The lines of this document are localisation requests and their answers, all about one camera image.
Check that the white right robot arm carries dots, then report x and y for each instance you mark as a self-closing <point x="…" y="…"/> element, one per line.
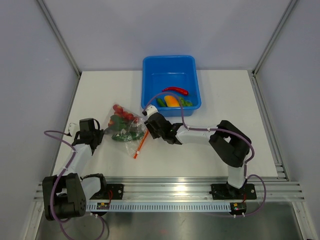
<point x="229" y="143"/>

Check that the clear zip top bag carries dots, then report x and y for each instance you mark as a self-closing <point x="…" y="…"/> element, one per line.
<point x="125" y="130"/>

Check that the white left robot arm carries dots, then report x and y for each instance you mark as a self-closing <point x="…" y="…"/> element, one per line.
<point x="65" y="194"/>

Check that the white slotted cable duct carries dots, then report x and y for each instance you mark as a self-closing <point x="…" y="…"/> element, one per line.
<point x="159" y="207"/>

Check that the red yellow fake grapes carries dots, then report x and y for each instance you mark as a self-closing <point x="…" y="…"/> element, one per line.
<point x="119" y="110"/>

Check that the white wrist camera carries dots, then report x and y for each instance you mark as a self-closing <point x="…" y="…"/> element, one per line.
<point x="72" y="129"/>
<point x="149" y="111"/>

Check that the yellow fake bell pepper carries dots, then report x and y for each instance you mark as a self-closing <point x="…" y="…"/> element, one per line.
<point x="171" y="101"/>

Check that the right aluminium frame post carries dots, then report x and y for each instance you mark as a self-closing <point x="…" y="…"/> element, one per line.
<point x="275" y="35"/>

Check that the small green fake cucumber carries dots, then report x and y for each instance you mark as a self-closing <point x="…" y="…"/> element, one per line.
<point x="160" y="102"/>

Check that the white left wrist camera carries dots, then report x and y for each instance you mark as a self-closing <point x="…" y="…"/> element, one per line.
<point x="72" y="129"/>

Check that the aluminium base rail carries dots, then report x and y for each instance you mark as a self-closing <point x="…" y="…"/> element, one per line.
<point x="196" y="189"/>

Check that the red fake chili pepper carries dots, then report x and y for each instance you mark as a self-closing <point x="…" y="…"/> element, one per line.
<point x="179" y="90"/>

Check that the blue plastic bin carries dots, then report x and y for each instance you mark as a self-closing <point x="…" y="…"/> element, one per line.
<point x="166" y="71"/>

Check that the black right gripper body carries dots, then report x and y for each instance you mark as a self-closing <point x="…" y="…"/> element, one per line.
<point x="155" y="134"/>

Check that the green fake grape bunch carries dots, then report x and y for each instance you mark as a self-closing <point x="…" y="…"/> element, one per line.
<point x="184" y="103"/>

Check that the aluminium frame post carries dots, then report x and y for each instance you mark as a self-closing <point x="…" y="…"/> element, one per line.
<point x="275" y="35"/>
<point x="58" y="36"/>

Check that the left aluminium frame post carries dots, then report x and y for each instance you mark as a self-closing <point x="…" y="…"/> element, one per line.
<point x="58" y="36"/>

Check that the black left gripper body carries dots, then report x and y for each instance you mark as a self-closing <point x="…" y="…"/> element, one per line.
<point x="98" y="134"/>

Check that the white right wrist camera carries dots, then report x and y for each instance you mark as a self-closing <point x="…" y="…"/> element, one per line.
<point x="149" y="111"/>

